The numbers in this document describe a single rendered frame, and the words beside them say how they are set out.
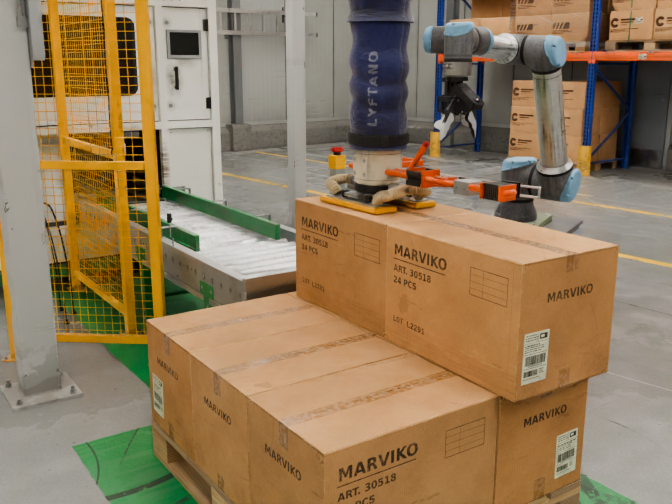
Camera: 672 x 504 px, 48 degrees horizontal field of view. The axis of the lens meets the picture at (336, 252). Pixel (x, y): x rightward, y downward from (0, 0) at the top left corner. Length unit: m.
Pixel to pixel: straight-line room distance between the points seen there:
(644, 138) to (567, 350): 9.59
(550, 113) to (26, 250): 2.27
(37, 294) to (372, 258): 1.61
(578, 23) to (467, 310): 8.77
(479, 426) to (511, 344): 0.25
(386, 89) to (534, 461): 1.33
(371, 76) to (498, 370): 1.13
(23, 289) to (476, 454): 2.12
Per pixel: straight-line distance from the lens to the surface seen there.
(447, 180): 2.54
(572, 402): 2.51
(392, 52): 2.74
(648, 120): 11.75
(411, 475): 2.11
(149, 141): 3.67
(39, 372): 3.68
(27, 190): 3.48
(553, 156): 3.31
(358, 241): 2.66
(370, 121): 2.72
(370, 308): 2.66
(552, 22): 11.05
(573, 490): 2.69
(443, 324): 2.35
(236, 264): 3.63
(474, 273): 2.21
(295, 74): 6.40
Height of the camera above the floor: 1.46
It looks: 14 degrees down
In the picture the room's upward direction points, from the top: straight up
